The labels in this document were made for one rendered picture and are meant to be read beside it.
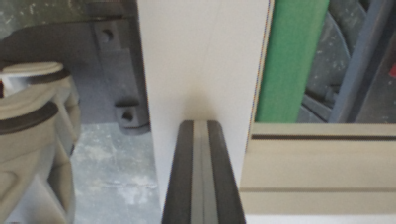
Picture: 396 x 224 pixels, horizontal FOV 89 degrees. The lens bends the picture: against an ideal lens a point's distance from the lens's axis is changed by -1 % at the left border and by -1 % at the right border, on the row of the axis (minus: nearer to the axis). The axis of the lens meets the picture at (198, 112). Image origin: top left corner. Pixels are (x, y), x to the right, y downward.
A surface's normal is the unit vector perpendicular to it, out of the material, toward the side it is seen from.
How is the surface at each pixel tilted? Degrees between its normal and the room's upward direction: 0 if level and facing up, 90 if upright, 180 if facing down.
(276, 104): 0
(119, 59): 0
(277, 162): 90
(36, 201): 11
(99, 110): 0
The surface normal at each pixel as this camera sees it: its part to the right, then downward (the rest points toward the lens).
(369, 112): 0.00, 0.47
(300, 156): 0.02, -0.88
